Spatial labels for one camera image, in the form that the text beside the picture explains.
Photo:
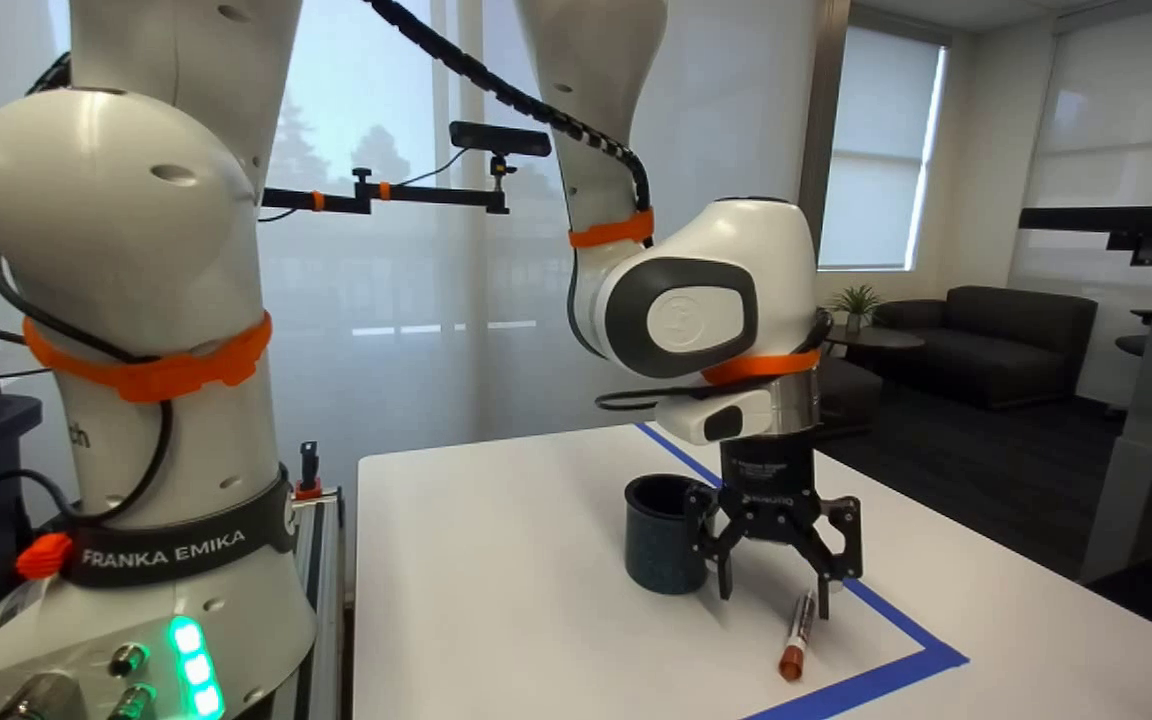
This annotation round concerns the large white window blind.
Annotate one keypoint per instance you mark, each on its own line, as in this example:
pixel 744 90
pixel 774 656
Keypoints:
pixel 1121 122

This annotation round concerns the small white window blind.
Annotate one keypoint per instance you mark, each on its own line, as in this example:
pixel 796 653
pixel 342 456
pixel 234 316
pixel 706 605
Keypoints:
pixel 882 147

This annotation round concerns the black external camera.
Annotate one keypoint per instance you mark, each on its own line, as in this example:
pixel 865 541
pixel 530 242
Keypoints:
pixel 503 136

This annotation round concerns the small potted plant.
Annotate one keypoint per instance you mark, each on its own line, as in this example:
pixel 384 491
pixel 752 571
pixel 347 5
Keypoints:
pixel 852 304

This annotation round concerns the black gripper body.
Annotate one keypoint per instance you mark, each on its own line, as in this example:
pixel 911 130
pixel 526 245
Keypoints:
pixel 769 486

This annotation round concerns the dark sofa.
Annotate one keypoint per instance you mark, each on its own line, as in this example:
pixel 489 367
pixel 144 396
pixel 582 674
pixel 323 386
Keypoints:
pixel 988 341

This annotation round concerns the dark green mug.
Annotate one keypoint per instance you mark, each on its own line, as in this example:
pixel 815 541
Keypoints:
pixel 662 544

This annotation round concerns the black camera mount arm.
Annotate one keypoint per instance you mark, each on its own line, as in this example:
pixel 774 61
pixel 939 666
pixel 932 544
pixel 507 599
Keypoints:
pixel 391 192

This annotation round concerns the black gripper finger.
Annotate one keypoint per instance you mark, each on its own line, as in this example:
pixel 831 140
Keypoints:
pixel 719 544
pixel 840 541

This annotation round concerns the round dark coffee table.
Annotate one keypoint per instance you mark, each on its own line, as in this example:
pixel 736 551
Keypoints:
pixel 887 341

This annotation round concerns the red Expo marker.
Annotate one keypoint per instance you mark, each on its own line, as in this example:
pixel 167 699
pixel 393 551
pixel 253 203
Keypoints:
pixel 796 647

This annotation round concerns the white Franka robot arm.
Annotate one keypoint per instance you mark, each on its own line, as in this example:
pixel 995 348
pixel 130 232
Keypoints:
pixel 123 242

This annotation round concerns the black table clamp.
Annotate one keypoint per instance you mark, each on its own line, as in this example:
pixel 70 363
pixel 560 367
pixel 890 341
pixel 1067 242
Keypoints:
pixel 311 471

